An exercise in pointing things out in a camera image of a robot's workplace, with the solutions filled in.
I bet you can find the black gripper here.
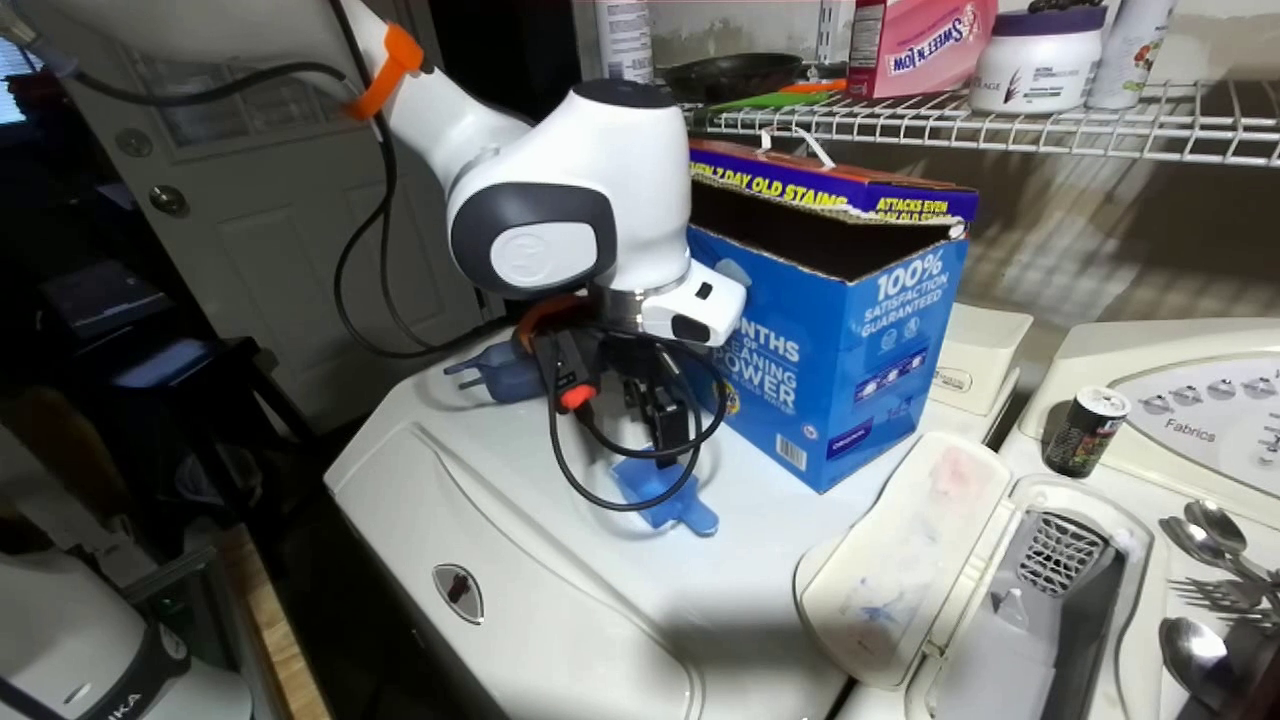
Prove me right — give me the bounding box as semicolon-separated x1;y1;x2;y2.
532;321;697;469

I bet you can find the small blue plastic block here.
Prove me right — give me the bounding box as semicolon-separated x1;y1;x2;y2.
609;452;722;544

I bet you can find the blue cardboard detergent box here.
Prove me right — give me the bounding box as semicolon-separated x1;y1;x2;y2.
684;137;982;494

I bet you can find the pink cardboard box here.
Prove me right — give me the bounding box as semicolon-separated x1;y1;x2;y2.
848;0;1005;104

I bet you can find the white jar purple lid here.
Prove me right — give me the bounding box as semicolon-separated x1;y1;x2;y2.
966;3;1113;119

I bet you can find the white washing machine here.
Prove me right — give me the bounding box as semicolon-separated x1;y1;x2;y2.
319;217;1036;720

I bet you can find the colourful flat packet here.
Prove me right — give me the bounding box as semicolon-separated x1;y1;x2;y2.
722;74;856;112

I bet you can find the black frying pan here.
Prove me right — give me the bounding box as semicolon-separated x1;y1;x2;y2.
659;48;812;107

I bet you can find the black shelf rack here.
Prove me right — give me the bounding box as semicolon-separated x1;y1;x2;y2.
34;251;323;537

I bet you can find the dark drink can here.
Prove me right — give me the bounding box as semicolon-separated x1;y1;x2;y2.
1041;382;1136;481

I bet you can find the grey lint screen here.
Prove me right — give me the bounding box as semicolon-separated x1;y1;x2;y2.
963;505;1133;720

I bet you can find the white panelled door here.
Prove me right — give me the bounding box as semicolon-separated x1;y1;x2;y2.
16;0;512;437

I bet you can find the wooden robot platform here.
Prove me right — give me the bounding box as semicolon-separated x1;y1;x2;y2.
215;523;332;720

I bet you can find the white dryer machine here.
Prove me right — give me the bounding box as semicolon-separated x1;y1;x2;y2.
797;312;1280;720

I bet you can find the metal spoon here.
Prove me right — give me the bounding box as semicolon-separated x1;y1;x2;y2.
1180;494;1280;593
1155;610;1255;714
1155;513;1262;593

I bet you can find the metal fork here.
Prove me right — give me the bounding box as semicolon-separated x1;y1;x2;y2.
1169;570;1280;621

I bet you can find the white printed bottle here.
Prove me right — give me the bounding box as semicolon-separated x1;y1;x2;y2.
1085;0;1180;114

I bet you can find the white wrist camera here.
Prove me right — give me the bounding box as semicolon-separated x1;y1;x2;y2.
636;255;753;350

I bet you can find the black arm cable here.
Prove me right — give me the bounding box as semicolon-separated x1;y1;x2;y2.
52;50;734;515

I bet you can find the blue measuring cup with handle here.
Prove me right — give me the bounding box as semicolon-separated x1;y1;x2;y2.
441;334;551;408

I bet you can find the orange cable strap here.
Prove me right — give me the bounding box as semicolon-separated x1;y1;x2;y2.
349;23;431;125

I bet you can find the white wire shelf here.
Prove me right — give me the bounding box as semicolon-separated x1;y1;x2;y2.
684;74;1280;172

